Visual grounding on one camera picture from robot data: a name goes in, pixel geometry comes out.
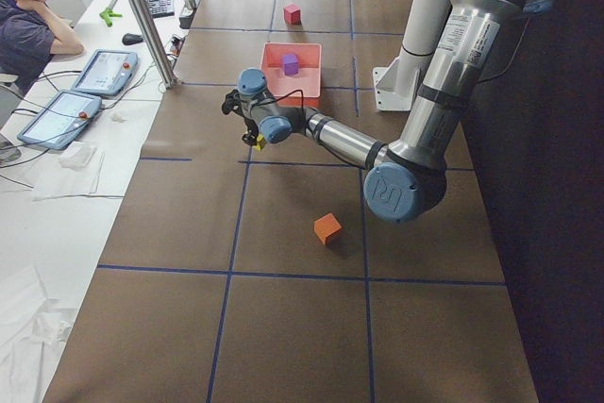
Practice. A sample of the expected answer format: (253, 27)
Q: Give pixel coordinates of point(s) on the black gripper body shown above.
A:
(249, 129)

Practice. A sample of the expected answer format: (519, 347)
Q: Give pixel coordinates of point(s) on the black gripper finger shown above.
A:
(249, 139)

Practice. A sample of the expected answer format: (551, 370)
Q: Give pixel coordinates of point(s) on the yellow foam cube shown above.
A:
(260, 143)

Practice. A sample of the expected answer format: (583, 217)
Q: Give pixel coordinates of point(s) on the purple foam cube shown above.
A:
(290, 64)

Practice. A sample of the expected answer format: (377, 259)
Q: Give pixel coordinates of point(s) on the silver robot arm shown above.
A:
(445, 46)

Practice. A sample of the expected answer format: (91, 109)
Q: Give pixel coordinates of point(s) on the pink plastic bin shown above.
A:
(303, 89)

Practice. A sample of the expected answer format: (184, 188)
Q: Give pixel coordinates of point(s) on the orange foam cube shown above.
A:
(327, 228)

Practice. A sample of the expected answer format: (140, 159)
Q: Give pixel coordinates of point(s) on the pink foam cube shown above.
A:
(292, 14)

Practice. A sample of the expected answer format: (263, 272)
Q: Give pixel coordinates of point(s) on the upper teach pendant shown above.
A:
(107, 72)

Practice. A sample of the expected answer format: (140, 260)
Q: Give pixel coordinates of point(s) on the teach pendant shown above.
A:
(61, 121)
(107, 72)

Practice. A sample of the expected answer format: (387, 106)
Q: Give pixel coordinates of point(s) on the black computer mouse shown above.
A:
(131, 39)

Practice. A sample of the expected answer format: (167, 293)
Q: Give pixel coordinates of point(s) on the green plastic tool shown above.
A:
(108, 15)

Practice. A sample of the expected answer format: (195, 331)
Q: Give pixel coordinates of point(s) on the lower teach pendant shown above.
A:
(61, 121)

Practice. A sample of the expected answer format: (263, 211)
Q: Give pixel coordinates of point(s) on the seated person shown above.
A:
(31, 34)

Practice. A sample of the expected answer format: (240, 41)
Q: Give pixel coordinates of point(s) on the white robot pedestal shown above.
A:
(396, 85)

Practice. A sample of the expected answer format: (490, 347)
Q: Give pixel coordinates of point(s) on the aluminium frame post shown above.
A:
(154, 44)

